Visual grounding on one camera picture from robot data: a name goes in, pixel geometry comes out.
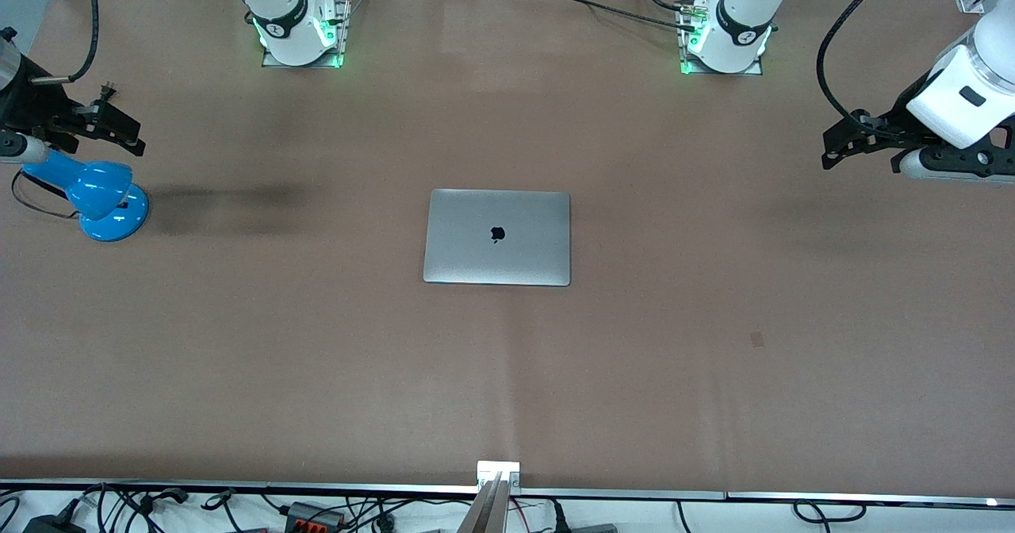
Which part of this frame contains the silver grey laptop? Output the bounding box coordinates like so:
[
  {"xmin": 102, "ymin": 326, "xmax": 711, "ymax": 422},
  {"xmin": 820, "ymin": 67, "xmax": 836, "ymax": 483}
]
[{"xmin": 423, "ymin": 189, "xmax": 572, "ymax": 287}]

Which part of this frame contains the blue desk lamp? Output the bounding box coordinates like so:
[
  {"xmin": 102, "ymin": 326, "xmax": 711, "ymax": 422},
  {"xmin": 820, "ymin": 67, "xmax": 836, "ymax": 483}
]
[{"xmin": 20, "ymin": 160, "xmax": 151, "ymax": 243}]

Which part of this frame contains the black power adapter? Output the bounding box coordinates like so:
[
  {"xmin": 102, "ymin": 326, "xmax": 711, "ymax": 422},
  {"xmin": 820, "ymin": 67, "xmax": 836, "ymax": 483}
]
[{"xmin": 22, "ymin": 509, "xmax": 86, "ymax": 533}]

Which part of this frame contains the black orange connector block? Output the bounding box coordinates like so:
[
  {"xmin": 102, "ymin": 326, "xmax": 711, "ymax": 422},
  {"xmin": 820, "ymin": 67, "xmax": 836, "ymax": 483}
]
[{"xmin": 284, "ymin": 501, "xmax": 347, "ymax": 531}]

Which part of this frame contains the black lamp power cord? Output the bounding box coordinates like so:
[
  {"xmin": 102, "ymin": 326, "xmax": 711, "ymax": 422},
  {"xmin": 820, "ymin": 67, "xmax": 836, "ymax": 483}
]
[{"xmin": 11, "ymin": 81, "xmax": 118, "ymax": 220}]

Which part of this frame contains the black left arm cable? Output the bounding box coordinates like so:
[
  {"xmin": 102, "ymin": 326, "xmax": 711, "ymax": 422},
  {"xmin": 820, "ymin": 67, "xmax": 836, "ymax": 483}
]
[{"xmin": 817, "ymin": 0, "xmax": 906, "ymax": 121}]

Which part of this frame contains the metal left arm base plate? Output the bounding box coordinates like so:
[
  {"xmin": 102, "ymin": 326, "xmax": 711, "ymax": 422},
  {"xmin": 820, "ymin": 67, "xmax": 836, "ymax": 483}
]
[{"xmin": 679, "ymin": 0, "xmax": 767, "ymax": 76}]

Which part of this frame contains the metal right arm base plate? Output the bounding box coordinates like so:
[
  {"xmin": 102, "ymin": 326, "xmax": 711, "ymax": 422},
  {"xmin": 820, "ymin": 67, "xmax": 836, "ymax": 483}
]
[{"xmin": 260, "ymin": 0, "xmax": 351, "ymax": 69}]

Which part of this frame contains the long black base cable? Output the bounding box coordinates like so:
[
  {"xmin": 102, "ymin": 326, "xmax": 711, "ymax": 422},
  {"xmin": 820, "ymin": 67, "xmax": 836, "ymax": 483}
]
[{"xmin": 546, "ymin": 0, "xmax": 699, "ymax": 34}]

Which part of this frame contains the metal table edge rail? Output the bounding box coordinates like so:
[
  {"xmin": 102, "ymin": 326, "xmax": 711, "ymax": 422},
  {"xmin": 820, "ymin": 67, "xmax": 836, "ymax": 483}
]
[{"xmin": 0, "ymin": 479, "xmax": 1015, "ymax": 510}]

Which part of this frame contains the white metal bracket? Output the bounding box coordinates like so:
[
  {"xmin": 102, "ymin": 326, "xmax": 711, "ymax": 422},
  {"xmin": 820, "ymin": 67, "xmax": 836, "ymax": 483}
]
[{"xmin": 477, "ymin": 460, "xmax": 522, "ymax": 493}]

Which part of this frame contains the aluminium camera mast profile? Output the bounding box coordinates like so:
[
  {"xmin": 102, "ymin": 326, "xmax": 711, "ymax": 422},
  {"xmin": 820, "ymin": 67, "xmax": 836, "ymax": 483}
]
[{"xmin": 456, "ymin": 474, "xmax": 516, "ymax": 533}]

